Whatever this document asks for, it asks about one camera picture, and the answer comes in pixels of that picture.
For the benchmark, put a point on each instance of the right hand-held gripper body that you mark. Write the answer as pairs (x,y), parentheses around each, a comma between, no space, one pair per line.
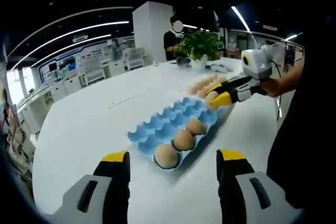
(258,64)

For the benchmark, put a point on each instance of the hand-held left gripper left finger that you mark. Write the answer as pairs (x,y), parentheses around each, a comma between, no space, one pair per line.
(113,182)

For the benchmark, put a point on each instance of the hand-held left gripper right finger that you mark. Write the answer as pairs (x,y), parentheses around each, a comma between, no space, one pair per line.
(233,182)

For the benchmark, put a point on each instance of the single brown egg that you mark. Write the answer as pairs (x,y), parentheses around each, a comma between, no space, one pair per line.
(196,127)
(210,100)
(166,155)
(184,140)

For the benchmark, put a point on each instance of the batch of brown eggs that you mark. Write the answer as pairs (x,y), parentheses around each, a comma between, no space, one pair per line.
(199,87)

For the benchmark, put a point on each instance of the blue egg tray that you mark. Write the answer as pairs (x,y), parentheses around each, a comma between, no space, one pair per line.
(162,121)

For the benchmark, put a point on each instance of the person's right hand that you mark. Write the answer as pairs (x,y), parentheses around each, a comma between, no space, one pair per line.
(273,87)

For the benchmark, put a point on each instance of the green potted plant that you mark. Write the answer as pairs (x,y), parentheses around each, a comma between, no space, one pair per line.
(202,45)

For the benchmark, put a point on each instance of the long ceiling light strip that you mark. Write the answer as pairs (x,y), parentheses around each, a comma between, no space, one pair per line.
(105,36)
(240,18)
(92,26)

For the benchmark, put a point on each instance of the dark grey object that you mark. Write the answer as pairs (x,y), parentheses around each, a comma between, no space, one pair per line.
(183,62)

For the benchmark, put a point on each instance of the white table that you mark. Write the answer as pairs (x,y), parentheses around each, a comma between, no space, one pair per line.
(92,129)

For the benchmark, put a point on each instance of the person's dark torso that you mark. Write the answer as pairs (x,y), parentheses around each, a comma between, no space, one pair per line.
(302,155)

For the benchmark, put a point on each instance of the white square pillar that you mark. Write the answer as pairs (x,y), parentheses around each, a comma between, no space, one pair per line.
(149,32)

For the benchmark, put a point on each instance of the white office chair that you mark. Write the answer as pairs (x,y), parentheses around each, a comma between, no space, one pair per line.
(94,70)
(135,58)

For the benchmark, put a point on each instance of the row of white desks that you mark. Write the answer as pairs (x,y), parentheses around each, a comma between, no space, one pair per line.
(60,90)

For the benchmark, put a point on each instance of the ceiling air conditioner vent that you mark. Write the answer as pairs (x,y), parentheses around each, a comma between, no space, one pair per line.
(80,37)

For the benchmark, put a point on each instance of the black wall monitor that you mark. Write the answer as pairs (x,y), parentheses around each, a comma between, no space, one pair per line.
(52,66)

